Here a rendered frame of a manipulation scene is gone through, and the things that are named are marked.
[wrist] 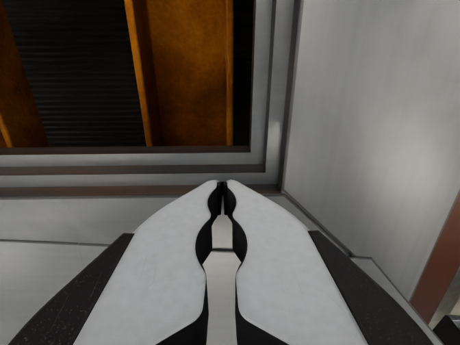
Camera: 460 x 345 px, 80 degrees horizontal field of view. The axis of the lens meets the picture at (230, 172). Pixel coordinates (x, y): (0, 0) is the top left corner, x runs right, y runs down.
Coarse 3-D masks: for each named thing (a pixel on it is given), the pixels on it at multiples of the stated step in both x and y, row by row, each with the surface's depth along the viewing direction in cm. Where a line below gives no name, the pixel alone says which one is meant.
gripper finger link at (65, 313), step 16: (128, 240) 9; (112, 256) 8; (80, 272) 8; (96, 272) 8; (112, 272) 8; (64, 288) 7; (80, 288) 7; (96, 288) 7; (48, 304) 7; (64, 304) 7; (80, 304) 7; (32, 320) 6; (48, 320) 6; (64, 320) 6; (80, 320) 6; (16, 336) 6; (32, 336) 6; (48, 336) 6; (64, 336) 6
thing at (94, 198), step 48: (288, 0) 11; (288, 48) 12; (288, 96) 12; (0, 192) 14; (48, 192) 14; (96, 192) 14; (144, 192) 14; (48, 240) 15; (96, 240) 15; (336, 240) 15
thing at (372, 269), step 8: (368, 264) 16; (376, 264) 16; (368, 272) 16; (376, 272) 16; (384, 272) 16; (376, 280) 17; (384, 280) 17; (384, 288) 17; (392, 288) 17; (392, 296) 17; (400, 296) 17; (400, 304) 18; (408, 304) 18; (408, 312) 18; (416, 312) 18; (416, 320) 19; (424, 328) 19
